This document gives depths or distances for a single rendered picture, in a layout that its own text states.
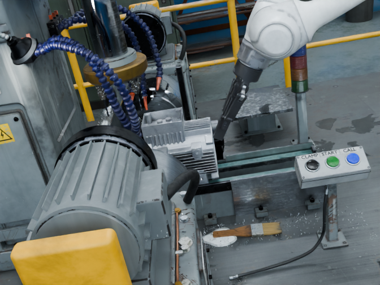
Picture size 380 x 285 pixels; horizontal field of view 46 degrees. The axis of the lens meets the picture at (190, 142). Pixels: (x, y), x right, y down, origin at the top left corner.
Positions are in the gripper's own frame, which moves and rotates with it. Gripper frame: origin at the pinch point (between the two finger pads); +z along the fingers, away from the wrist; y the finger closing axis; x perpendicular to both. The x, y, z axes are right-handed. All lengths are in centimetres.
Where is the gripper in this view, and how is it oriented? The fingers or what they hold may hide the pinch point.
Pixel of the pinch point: (221, 128)
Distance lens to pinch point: 128.6
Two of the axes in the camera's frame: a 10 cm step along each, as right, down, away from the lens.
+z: -3.5, 8.3, 4.2
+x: 9.4, 3.0, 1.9
